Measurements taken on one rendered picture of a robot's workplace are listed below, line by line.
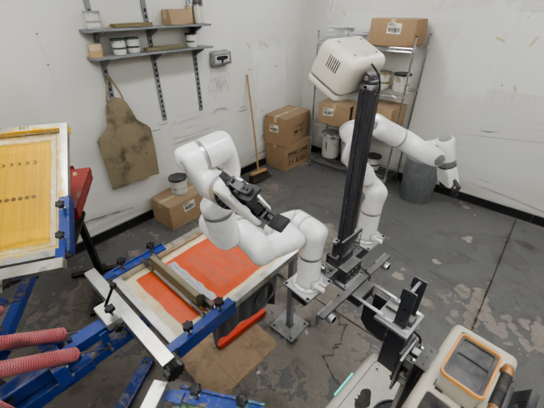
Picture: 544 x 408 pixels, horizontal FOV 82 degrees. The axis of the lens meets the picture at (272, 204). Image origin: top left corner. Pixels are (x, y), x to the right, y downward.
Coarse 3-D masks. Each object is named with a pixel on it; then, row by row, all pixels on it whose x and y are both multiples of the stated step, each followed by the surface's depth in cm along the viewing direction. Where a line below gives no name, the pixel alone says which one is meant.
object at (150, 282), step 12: (204, 240) 183; (192, 252) 174; (168, 264) 166; (180, 264) 166; (144, 276) 159; (156, 276) 159; (192, 276) 159; (144, 288) 152; (156, 288) 152; (168, 288) 152
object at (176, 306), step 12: (240, 252) 174; (252, 264) 166; (204, 276) 159; (240, 276) 159; (216, 288) 152; (228, 288) 152; (168, 300) 146; (180, 300) 146; (168, 312) 140; (180, 312) 140; (192, 312) 140
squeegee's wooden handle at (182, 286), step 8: (152, 256) 156; (152, 264) 156; (160, 264) 151; (160, 272) 153; (168, 272) 147; (168, 280) 150; (176, 280) 143; (184, 280) 142; (176, 288) 146; (184, 288) 140; (192, 288) 138; (192, 296) 137; (200, 296) 137; (200, 304) 139
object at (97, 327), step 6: (96, 324) 125; (102, 324) 125; (84, 330) 123; (90, 330) 123; (96, 330) 123; (102, 330) 124; (108, 330) 126; (72, 336) 121; (78, 336) 121; (84, 336) 121; (90, 336) 121; (96, 336) 123; (78, 342) 118; (84, 342) 120; (90, 342) 121; (78, 348) 118; (84, 348) 120
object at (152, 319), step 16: (176, 240) 177; (160, 256) 169; (288, 256) 166; (128, 272) 157; (272, 272) 157; (128, 288) 148; (256, 288) 150; (144, 304) 140; (160, 320) 133; (160, 336) 130; (176, 336) 126; (176, 352) 122
